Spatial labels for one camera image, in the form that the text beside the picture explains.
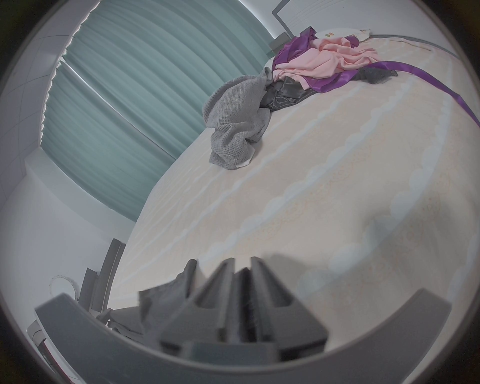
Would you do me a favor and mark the pile of clothes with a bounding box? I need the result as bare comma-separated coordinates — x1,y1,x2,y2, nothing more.
262,26,480,128

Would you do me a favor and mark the blue-green curtain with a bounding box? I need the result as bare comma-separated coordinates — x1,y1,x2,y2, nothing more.
62,0,278,160
39,64,179,224

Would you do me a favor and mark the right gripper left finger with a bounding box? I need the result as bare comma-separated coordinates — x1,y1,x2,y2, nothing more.
158,258,237,357

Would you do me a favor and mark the white printed pillow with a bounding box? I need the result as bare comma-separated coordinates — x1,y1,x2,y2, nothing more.
315,28,373,42

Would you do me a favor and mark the grey bedside table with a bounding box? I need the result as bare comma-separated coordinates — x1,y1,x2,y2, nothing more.
268,32,293,53

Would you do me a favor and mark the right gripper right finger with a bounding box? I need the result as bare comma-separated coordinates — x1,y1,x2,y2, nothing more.
248,256,329,354

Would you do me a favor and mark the black T-shirt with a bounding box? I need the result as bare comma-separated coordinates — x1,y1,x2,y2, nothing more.
95,258,252,340

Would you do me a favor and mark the bed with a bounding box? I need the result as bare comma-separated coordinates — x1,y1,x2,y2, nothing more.
107,0,480,361

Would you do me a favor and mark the grey garment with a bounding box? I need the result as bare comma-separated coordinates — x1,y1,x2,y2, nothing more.
202,73,271,170

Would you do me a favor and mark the black chest of drawers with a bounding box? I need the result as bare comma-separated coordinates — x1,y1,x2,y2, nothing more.
80,238,126,312

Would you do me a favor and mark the round white mirror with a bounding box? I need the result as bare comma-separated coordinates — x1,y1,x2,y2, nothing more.
49,275,79,301

